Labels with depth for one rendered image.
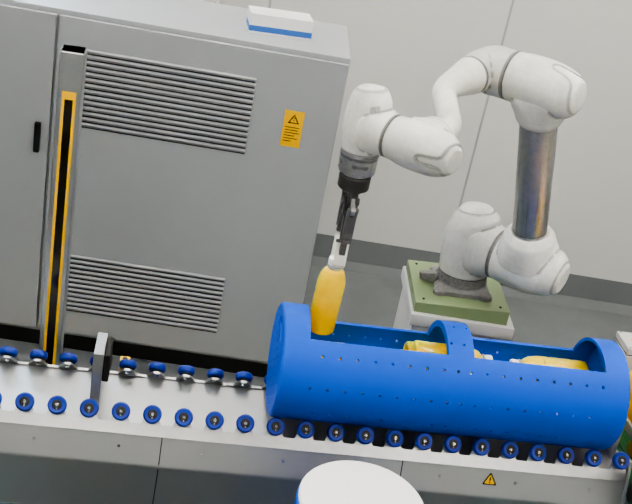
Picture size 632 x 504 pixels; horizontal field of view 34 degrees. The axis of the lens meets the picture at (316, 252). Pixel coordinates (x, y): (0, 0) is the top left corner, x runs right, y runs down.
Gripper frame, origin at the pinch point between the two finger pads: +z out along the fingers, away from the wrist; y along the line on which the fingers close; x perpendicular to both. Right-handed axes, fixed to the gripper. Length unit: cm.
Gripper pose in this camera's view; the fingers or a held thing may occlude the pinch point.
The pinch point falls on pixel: (340, 249)
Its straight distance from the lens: 250.7
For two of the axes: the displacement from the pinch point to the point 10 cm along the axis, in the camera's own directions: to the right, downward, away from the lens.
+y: 0.8, 4.6, -8.9
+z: -1.7, 8.8, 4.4
